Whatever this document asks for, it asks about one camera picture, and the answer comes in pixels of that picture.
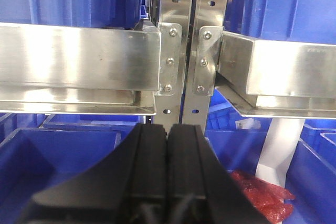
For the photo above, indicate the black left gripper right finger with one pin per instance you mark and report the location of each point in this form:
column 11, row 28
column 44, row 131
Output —
column 200, row 190

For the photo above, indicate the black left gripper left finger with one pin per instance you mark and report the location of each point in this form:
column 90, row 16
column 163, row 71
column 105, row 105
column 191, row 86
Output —
column 127, row 186

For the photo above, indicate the right steel shelf beam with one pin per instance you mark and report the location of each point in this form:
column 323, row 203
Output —
column 277, row 79

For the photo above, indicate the steel shelf beam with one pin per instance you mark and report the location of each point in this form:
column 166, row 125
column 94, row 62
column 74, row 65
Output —
column 277, row 79
column 57, row 69

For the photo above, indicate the left steel shelf beam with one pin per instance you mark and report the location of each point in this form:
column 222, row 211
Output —
column 57, row 69

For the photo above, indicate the right steel shelf upright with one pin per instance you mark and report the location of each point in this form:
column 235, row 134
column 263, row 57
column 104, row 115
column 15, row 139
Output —
column 205, row 42

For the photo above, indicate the steel shelf upright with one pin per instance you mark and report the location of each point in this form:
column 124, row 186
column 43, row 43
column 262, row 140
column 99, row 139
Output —
column 205, row 42
column 173, row 23

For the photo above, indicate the left steel shelf upright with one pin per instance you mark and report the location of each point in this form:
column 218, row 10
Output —
column 173, row 23

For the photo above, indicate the blue bin with red bags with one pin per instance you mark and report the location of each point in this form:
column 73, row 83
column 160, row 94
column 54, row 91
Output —
column 237, row 149

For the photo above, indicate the red plastic bags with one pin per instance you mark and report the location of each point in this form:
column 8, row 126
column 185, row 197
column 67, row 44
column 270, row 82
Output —
column 267, row 198

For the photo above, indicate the blue bin behind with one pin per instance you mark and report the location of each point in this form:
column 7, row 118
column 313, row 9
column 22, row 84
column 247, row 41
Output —
column 223, row 116

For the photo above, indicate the white paper sheet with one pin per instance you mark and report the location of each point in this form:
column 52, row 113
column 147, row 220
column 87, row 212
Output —
column 278, row 150

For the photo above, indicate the blue bin lower left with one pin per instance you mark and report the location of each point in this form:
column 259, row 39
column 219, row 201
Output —
column 35, row 159

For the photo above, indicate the blue bin lower right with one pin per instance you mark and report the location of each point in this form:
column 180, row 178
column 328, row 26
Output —
column 312, row 180

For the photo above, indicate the blue crate upper right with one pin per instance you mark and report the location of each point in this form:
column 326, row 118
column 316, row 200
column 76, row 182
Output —
column 286, row 20

